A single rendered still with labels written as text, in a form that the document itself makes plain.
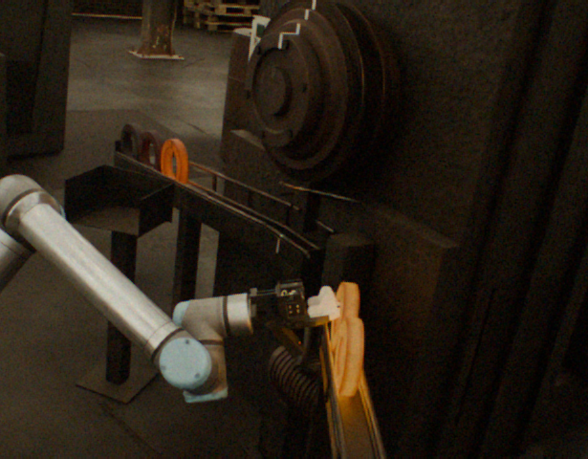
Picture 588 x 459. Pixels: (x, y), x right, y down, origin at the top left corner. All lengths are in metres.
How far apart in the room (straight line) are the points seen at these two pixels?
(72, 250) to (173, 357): 0.32
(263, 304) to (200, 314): 0.13
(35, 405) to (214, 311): 1.05
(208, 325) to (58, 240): 0.35
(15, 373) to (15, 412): 0.22
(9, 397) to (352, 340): 1.41
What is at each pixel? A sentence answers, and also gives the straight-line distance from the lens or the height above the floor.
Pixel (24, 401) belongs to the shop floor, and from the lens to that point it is 2.44.
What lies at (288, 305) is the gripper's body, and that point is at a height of 0.75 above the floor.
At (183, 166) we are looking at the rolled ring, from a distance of 2.44.
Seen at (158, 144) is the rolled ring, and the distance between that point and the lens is 2.61.
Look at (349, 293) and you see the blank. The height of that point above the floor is 0.79.
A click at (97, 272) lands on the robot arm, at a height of 0.80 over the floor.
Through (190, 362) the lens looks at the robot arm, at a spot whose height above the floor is 0.71.
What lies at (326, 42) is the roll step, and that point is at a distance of 1.69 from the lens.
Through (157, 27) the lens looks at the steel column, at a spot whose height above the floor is 0.36.
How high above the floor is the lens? 1.45
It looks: 22 degrees down
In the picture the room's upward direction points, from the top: 8 degrees clockwise
